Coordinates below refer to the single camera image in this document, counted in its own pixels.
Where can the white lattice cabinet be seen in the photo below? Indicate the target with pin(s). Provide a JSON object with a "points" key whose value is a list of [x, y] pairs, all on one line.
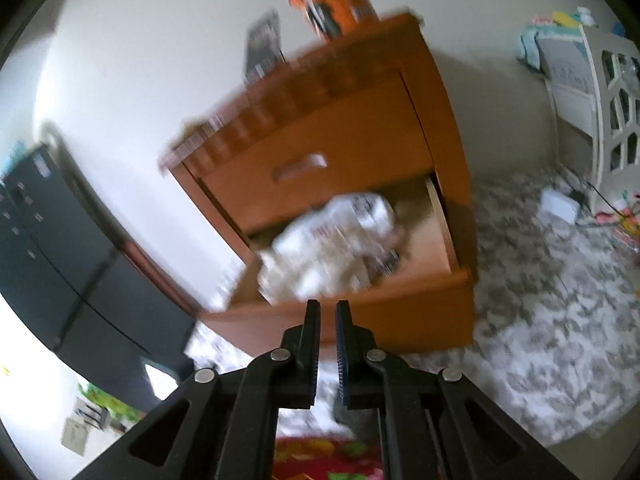
{"points": [[615, 110]]}

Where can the closed wooden nightstand drawer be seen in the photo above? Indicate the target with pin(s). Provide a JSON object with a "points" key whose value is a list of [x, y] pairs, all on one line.
{"points": [[350, 180]]}

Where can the green printed packets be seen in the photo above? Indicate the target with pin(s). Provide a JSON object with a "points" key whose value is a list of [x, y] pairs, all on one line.
{"points": [[105, 402]]}

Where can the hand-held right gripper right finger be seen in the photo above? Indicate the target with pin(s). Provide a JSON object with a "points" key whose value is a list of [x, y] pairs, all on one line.
{"points": [[350, 370]]}

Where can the dark grey wardrobe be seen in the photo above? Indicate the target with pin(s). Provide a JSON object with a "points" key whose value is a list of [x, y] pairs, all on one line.
{"points": [[60, 270]]}

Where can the wooden nightstand drawer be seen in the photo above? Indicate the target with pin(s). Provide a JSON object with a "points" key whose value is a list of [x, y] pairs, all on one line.
{"points": [[410, 310], [350, 180]]}

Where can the white power adapter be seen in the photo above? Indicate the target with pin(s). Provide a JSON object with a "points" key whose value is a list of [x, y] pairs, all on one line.
{"points": [[560, 205]]}

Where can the beige box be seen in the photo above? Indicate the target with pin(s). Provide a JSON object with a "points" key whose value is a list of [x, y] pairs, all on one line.
{"points": [[77, 437]]}

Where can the red floral blanket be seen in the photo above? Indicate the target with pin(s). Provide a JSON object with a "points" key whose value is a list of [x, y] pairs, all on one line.
{"points": [[320, 460]]}

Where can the wooden nightstand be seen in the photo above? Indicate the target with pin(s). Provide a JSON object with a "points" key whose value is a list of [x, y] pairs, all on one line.
{"points": [[445, 160]]}

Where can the colourful items on box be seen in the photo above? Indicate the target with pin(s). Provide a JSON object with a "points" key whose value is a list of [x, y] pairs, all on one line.
{"points": [[545, 35]]}

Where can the cream cloth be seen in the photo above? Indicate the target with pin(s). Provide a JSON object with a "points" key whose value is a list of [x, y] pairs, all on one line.
{"points": [[310, 280]]}

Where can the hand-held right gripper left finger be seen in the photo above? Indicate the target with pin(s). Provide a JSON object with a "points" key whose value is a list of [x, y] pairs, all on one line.
{"points": [[300, 370]]}

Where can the white garment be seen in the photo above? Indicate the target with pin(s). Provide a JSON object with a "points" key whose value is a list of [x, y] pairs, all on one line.
{"points": [[330, 225]]}

